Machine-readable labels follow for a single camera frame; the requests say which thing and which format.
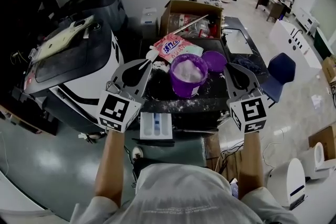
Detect metal rod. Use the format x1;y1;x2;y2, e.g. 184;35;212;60
172;14;209;34

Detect white floor cable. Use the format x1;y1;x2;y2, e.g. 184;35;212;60
262;128;286;166

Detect white bathtub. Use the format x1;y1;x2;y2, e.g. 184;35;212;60
269;19;323;70

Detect phone with blue screen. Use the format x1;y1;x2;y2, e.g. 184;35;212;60
229;178;239;199

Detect white plastic spoon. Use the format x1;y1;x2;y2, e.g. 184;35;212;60
138;49;160;71

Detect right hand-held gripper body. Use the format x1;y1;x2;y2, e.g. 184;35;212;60
226;87;269;134

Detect black sink cabinet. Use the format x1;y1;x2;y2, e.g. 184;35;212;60
222;16;270;79

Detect white box with blue label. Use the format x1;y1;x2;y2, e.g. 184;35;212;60
140;7;158;26

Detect white paper sheet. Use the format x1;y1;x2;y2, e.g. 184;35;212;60
311;94;325;110

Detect person's white shirt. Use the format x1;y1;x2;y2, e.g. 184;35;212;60
69;164;300;224

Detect person's black trousers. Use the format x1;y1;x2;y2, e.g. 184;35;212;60
132;156;161;187

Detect black front-load washing machine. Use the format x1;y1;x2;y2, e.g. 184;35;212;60
139;38;229;132

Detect round white toilet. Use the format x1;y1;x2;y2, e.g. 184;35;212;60
267;157;308;209

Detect dark wooden desk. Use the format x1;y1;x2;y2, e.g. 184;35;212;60
256;0;287;22

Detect brown cardboard box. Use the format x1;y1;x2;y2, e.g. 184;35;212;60
321;56;336;84
308;125;336;161

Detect person's right forearm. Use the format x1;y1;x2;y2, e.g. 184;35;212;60
237;131;265;201

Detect wooden slat platform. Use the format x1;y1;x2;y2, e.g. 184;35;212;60
206;133;246;182

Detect white toilet with open lid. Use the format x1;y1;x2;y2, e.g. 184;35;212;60
299;141;336;180

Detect white vanity cabinet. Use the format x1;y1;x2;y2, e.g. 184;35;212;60
296;7;321;35

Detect pink detergent pouch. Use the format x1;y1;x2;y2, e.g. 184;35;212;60
149;34;205;63

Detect cream plastic panel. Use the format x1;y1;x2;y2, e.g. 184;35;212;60
33;15;95;62

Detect open cardboard box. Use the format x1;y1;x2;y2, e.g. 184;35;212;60
160;0;224;39

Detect purple plastic bucket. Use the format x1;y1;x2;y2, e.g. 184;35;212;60
169;54;209;99

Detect green bathtub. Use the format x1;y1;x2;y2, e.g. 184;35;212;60
313;26;334;61

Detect person's left forearm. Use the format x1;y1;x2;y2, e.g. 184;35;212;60
93;130;125;208

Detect purple bucket lid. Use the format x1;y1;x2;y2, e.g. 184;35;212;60
202;50;228;72

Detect white detergent drawer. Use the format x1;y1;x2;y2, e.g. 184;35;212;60
140;112;174;141

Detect blue chair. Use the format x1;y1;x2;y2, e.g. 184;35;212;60
258;52;297;109

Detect white and black washing machine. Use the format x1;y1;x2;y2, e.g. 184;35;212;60
23;19;125;133

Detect dark grey bulky appliance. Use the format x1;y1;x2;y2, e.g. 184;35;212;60
51;0;129;32

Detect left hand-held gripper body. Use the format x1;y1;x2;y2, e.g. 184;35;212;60
98;80;145;133

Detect person's left shoe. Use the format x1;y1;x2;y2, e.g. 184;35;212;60
132;146;144;159

